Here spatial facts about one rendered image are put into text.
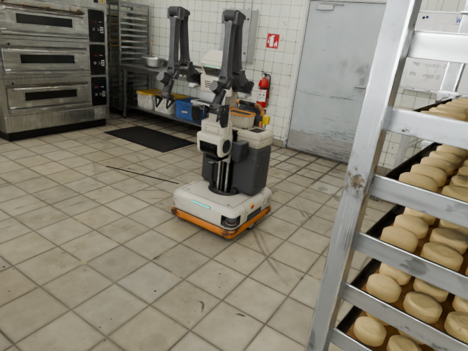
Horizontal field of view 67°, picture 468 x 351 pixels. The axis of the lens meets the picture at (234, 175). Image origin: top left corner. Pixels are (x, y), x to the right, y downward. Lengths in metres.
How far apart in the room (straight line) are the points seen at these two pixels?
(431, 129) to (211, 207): 2.34
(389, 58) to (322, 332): 0.41
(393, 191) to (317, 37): 4.68
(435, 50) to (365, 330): 0.44
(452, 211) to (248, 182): 2.43
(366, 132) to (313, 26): 4.72
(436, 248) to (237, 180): 2.42
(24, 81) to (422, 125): 4.84
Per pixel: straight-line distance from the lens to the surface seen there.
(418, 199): 0.50
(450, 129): 0.48
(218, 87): 2.16
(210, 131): 2.63
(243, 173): 2.85
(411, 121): 0.49
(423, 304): 0.62
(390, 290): 0.62
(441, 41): 0.48
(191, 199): 2.82
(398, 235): 0.58
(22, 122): 5.14
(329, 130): 5.12
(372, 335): 0.67
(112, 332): 2.10
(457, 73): 0.90
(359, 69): 4.95
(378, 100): 0.46
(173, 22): 2.49
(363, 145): 0.48
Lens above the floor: 1.49
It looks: 21 degrees down
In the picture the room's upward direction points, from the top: 6 degrees clockwise
